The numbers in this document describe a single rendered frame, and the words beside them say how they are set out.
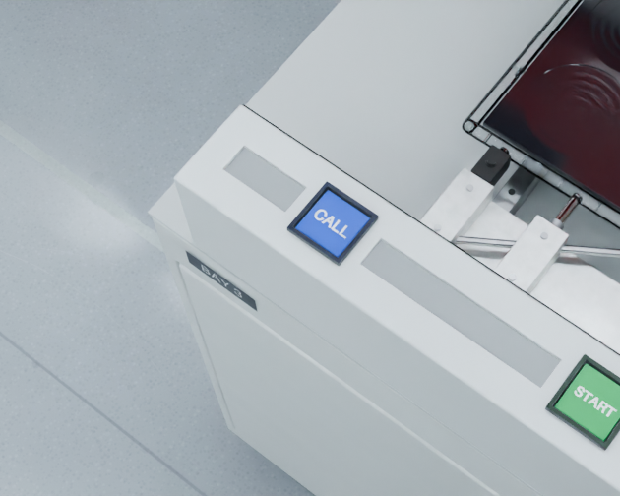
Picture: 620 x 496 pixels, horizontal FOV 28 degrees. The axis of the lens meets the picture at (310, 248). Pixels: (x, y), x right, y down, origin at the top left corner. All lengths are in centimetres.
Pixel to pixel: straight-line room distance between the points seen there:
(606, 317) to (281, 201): 30
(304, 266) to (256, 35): 132
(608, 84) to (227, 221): 39
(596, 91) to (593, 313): 22
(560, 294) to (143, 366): 106
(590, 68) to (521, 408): 37
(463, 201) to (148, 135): 119
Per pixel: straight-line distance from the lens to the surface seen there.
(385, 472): 143
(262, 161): 108
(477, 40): 132
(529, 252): 110
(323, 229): 104
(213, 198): 107
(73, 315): 211
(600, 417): 100
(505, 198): 119
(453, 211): 111
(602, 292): 113
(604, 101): 120
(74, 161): 224
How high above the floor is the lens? 190
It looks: 65 degrees down
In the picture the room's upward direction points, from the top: 6 degrees counter-clockwise
